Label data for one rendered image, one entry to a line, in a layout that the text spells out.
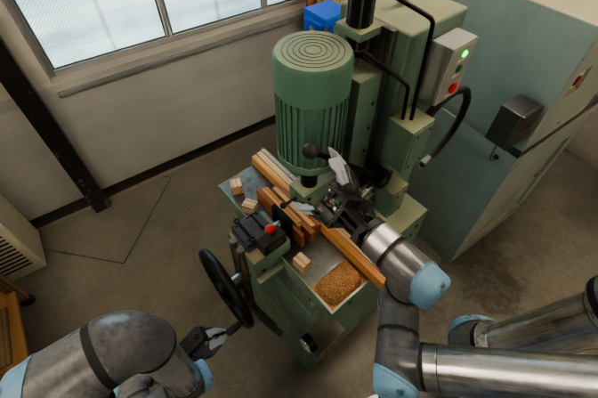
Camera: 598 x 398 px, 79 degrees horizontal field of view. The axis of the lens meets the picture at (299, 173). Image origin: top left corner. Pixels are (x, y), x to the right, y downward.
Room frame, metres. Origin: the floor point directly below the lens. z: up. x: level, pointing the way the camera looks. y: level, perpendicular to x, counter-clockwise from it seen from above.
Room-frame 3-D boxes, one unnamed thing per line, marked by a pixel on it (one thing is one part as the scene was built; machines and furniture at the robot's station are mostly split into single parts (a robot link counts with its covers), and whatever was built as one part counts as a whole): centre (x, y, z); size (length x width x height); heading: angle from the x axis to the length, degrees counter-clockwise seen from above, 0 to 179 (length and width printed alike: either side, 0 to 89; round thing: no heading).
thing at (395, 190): (0.69, -0.27, 1.02); 0.09 x 0.07 x 0.12; 40
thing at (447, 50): (0.79, -0.37, 1.40); 0.10 x 0.06 x 0.16; 130
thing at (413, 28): (0.88, -0.25, 1.16); 0.22 x 0.22 x 0.72; 40
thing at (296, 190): (0.71, -0.05, 1.03); 0.14 x 0.07 x 0.09; 130
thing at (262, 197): (0.67, 0.06, 0.93); 0.24 x 0.01 x 0.06; 40
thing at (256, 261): (0.58, 0.12, 0.92); 0.15 x 0.13 x 0.09; 40
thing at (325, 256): (0.63, 0.06, 0.87); 0.61 x 0.30 x 0.06; 40
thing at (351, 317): (0.77, -0.12, 0.36); 0.58 x 0.45 x 0.71; 130
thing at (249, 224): (0.57, 0.12, 0.99); 0.13 x 0.11 x 0.06; 40
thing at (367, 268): (0.68, -0.04, 0.92); 0.67 x 0.02 x 0.04; 40
